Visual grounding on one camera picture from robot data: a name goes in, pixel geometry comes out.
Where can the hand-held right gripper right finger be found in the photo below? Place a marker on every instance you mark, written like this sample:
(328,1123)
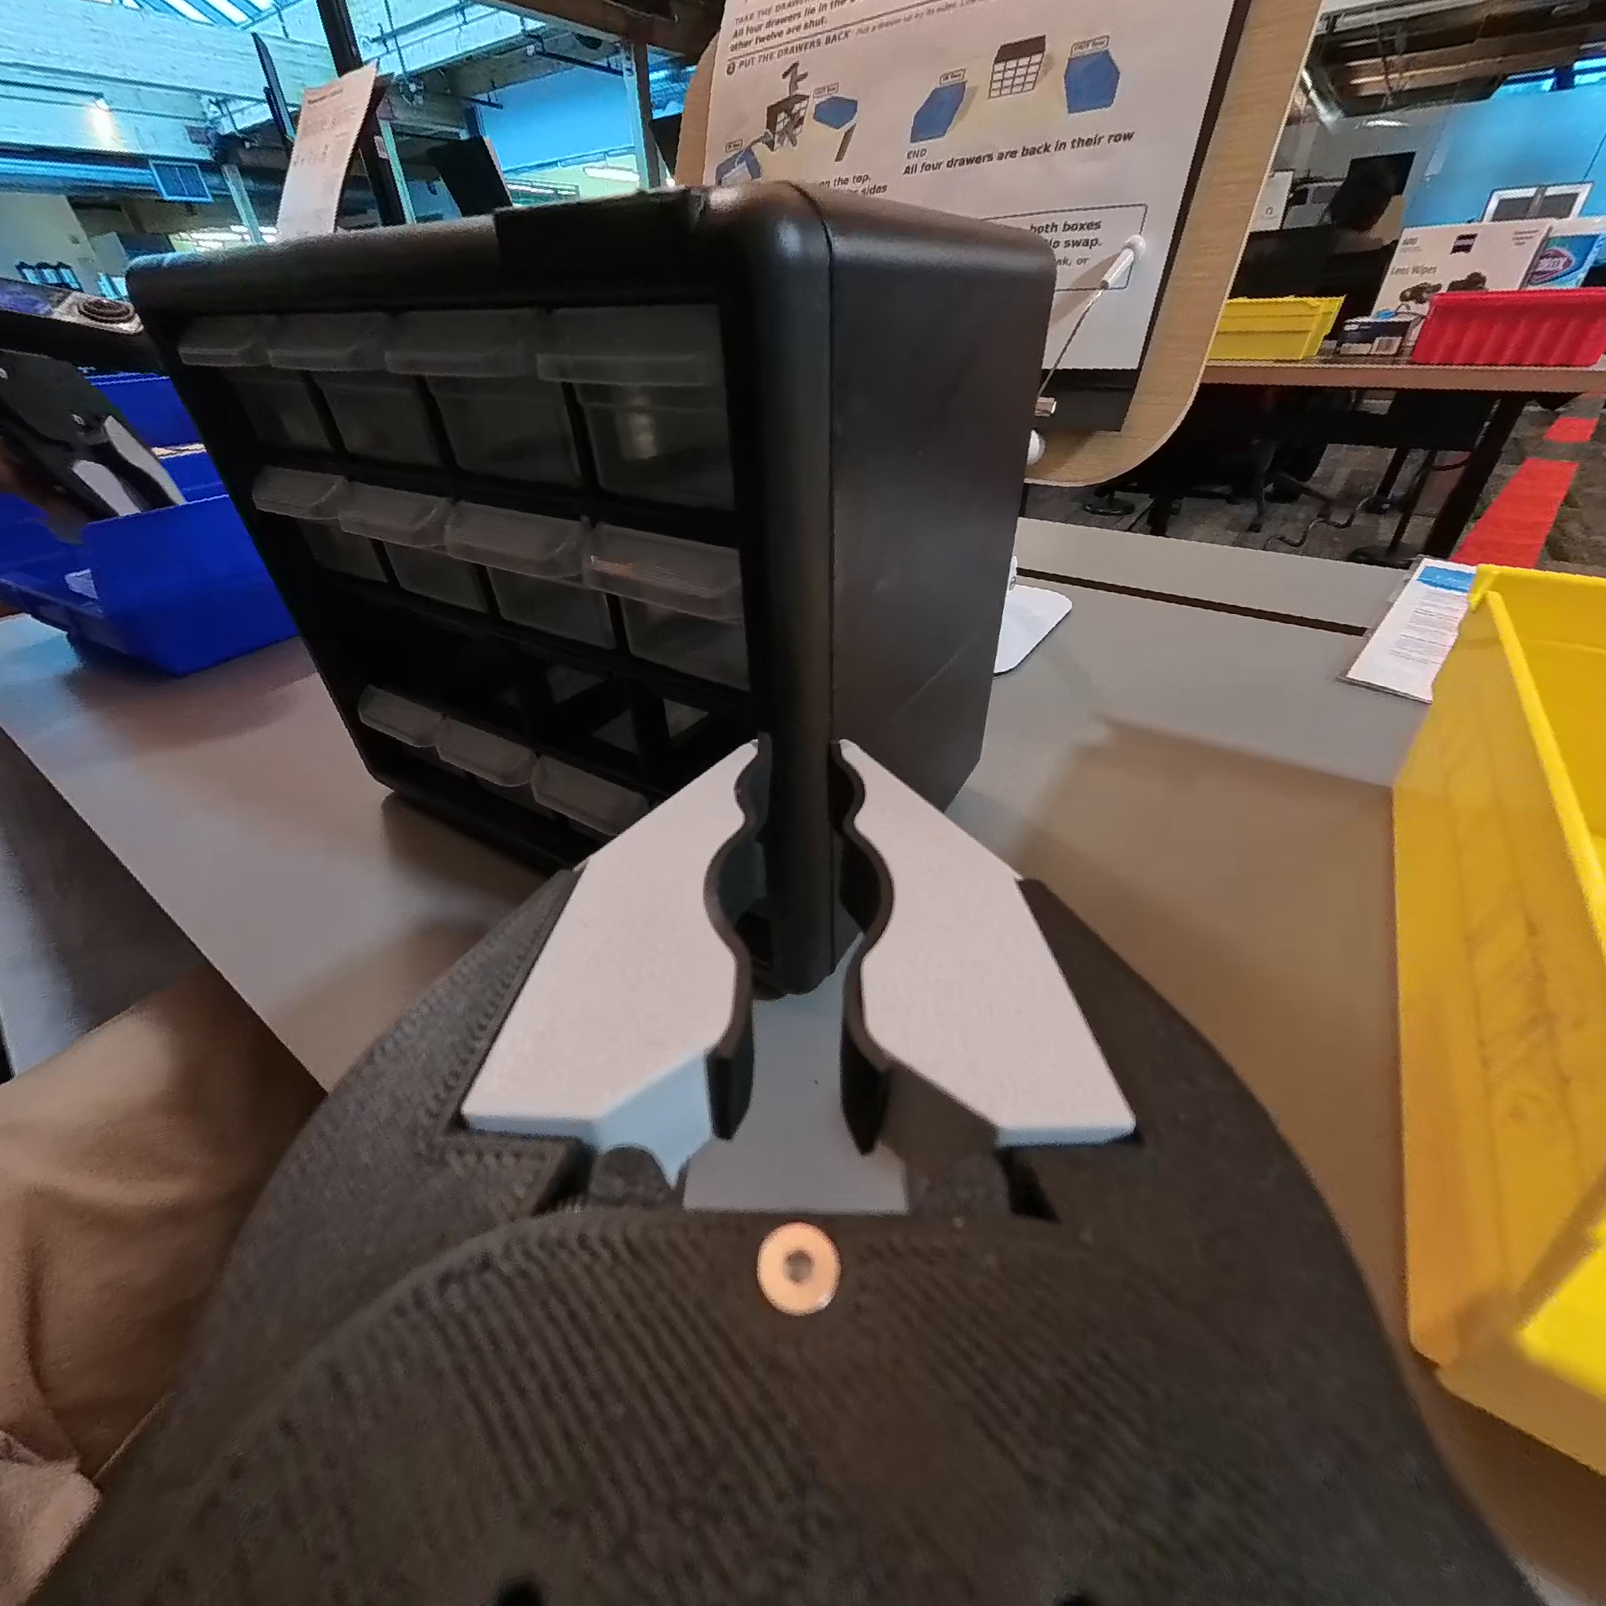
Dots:
(991,1004)

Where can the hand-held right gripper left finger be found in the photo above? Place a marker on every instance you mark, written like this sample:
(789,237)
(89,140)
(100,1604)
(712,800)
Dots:
(603,1004)

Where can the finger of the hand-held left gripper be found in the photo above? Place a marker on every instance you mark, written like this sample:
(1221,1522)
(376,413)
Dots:
(125,476)

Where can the blue storage bin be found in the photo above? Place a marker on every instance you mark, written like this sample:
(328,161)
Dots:
(188,589)

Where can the black drawer cabinet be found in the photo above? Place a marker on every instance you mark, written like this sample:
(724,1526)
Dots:
(903,501)

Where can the large yellow storage bin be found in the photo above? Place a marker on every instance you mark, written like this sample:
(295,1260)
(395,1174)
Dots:
(1506,1004)

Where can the grey desk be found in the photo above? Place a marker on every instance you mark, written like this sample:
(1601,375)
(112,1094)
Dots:
(1192,853)

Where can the white sign stand base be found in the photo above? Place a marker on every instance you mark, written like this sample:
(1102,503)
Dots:
(1035,627)

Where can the small standing paper sign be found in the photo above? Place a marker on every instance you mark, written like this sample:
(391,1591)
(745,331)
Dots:
(326,138)

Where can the rows of clear cabinet drawers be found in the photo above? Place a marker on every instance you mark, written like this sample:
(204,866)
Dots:
(628,413)

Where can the laminated instruction sheet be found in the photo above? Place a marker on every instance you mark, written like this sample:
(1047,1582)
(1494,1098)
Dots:
(1418,627)

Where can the long red floor tape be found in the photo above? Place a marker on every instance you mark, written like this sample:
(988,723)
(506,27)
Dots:
(1519,509)

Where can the small yellow parts bin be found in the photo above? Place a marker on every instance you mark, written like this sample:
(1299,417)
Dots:
(1274,329)

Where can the wooden side table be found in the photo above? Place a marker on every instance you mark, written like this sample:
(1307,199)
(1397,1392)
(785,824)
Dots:
(1381,377)

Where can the short red floor tape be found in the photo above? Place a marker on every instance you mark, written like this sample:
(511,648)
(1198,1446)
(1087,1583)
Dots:
(1571,429)

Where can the red parts bin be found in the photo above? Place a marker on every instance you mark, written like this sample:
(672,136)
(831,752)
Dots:
(1506,329)

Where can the wooden sign board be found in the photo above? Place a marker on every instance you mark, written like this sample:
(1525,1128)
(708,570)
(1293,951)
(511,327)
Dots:
(1255,188)

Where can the white printed box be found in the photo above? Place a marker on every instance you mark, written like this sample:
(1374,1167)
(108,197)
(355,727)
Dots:
(1456,270)

